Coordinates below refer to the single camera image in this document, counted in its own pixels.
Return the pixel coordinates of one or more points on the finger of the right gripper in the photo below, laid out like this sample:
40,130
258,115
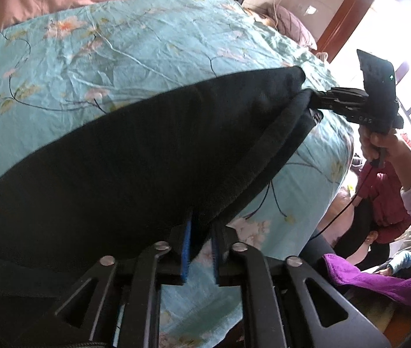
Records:
336,107
343,94

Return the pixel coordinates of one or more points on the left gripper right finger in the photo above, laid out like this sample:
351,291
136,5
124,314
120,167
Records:
237,264

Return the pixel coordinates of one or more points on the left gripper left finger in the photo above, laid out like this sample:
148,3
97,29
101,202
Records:
166,262

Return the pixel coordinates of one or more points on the black pants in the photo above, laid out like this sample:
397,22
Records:
195,155

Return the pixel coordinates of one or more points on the person's right hand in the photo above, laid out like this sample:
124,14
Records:
397,152

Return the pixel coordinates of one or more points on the purple grey pillow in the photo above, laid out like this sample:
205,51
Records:
287,24

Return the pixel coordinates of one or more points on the purple cloth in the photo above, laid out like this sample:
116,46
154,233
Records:
341,272

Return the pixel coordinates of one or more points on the teal floral bed sheet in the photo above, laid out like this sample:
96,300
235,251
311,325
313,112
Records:
60,71

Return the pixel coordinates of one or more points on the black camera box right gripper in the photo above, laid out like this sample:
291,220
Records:
378,77

